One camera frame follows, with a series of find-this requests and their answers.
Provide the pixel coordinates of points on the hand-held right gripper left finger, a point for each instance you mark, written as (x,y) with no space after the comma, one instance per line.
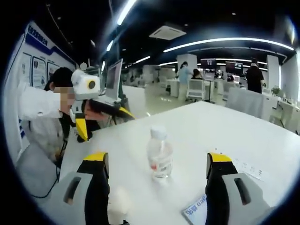
(77,197)

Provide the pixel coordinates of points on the computer monitor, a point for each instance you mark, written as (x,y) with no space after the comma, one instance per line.
(113,79)

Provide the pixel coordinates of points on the white office chair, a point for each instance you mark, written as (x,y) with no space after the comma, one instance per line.
(196,89)

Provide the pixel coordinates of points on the white table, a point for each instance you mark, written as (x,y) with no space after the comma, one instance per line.
(199,126)

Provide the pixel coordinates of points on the straight ceiling light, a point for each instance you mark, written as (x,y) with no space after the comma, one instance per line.
(126,11)

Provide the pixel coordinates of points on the clear water bottle red label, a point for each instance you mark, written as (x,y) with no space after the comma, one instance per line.
(160,154)

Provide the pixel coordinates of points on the ceiling air conditioner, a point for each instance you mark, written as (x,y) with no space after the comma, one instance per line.
(167,32)

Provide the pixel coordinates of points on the white desk partition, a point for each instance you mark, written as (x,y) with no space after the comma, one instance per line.
(250,103)

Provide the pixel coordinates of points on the person's head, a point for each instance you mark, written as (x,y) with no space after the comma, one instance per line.
(59,76)

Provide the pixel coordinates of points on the wet wipes pack blue lid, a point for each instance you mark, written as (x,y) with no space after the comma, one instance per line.
(195,208)

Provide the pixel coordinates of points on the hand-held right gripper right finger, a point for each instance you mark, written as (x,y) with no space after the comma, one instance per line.
(234,197)

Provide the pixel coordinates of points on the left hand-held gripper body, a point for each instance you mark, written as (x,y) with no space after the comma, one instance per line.
(85,84)

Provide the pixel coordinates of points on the small white packet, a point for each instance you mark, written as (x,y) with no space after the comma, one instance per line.
(120,201)

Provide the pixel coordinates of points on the curved ceiling light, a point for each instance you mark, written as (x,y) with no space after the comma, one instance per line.
(229,42)

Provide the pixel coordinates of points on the green potted plant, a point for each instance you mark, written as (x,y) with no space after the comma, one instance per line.
(276,90)

